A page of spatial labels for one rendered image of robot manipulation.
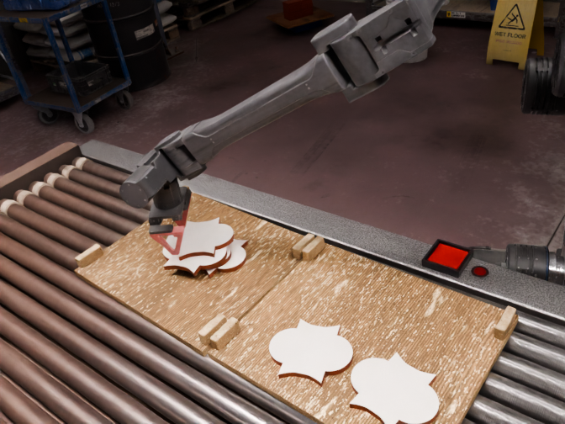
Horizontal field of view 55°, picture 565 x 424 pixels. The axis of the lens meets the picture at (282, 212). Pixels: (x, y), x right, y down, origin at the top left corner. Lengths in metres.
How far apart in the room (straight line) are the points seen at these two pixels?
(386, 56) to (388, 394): 0.49
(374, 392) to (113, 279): 0.60
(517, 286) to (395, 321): 0.25
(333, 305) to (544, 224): 1.91
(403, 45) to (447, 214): 2.05
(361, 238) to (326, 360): 0.36
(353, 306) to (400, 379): 0.18
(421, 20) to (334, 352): 0.53
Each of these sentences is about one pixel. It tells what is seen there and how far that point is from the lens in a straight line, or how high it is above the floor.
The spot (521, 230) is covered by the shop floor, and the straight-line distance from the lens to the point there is 2.76.
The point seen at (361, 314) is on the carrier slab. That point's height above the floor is 0.94.
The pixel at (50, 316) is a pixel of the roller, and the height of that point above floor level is 0.92.
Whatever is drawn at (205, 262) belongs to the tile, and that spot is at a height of 0.97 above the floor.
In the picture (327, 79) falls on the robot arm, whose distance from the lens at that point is 0.83.
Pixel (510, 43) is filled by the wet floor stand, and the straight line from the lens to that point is 4.42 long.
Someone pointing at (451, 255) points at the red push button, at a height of 0.93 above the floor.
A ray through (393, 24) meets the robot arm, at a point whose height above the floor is 1.42.
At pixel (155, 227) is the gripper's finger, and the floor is 1.06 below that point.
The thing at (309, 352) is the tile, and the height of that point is 0.95.
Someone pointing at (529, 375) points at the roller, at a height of 0.91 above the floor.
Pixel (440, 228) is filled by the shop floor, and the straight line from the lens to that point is 2.72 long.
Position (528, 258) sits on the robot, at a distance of 1.96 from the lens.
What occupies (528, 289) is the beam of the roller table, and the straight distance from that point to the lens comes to 1.10.
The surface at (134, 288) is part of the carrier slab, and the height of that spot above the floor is 0.94.
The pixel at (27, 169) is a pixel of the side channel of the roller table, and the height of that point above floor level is 0.95.
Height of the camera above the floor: 1.66
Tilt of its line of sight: 35 degrees down
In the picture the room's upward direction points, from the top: 9 degrees counter-clockwise
